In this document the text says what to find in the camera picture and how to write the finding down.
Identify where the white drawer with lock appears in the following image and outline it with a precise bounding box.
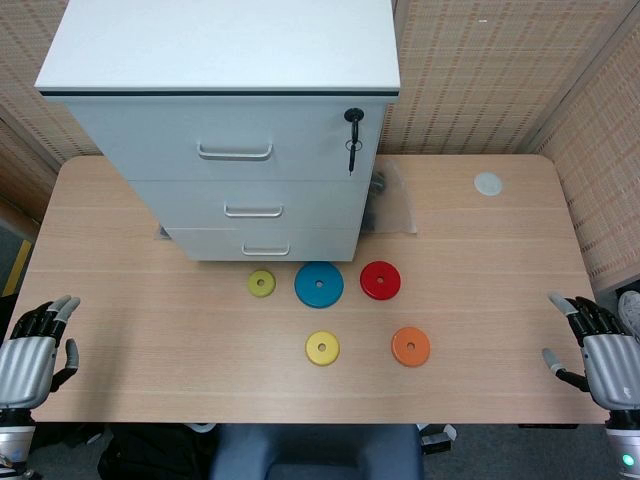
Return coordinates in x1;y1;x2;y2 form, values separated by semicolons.
67;102;386;183

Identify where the grey round cable cap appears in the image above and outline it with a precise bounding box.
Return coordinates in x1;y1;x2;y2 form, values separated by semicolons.
472;171;505;198

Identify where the blue chair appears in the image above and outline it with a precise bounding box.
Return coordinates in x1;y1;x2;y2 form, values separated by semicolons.
209;423;424;480

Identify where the black key in lock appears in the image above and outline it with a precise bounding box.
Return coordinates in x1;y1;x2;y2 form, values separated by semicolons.
342;106;367;144

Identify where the yellow disc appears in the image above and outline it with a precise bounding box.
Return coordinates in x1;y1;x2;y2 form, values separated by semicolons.
304;329;342;367

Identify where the short silver drawer handle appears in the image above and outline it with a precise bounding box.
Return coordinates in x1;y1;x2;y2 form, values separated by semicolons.
241;241;292;258

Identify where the white sneaker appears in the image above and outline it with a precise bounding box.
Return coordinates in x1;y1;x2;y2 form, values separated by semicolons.
617;289;640;344

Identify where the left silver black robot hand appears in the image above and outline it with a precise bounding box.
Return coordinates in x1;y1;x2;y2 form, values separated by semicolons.
0;294;81;409

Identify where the white low drawer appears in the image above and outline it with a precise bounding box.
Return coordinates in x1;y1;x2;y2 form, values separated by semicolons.
163;226;362;263

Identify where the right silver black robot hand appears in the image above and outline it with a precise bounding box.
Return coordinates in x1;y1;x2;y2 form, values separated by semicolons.
542;292;640;414

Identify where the black key on ring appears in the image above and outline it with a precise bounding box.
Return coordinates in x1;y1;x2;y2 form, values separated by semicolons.
344;140;364;177

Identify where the small black white box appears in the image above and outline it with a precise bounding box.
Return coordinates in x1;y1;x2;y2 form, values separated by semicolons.
418;423;458;458

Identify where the clear plastic bag with parts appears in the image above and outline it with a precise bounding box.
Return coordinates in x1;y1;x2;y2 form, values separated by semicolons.
366;160;419;236

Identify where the red disc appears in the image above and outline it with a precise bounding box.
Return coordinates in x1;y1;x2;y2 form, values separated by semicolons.
359;260;403;302

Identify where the orange disc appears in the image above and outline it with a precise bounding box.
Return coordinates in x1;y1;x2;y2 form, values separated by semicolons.
390;326;432;368

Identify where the white drawer cabinet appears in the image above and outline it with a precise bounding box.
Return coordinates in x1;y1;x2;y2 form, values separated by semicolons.
34;0;403;264

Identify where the large blue disc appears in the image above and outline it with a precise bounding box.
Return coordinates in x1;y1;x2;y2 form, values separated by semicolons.
293;261;346;309

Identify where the small yellow-green disc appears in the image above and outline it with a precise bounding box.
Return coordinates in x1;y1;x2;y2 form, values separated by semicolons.
247;269;278;300

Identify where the white middle-height drawer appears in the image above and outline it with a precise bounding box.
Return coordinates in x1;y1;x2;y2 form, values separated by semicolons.
130;178;374;232

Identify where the black bag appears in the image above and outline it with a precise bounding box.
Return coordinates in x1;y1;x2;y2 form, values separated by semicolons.
96;424;217;480

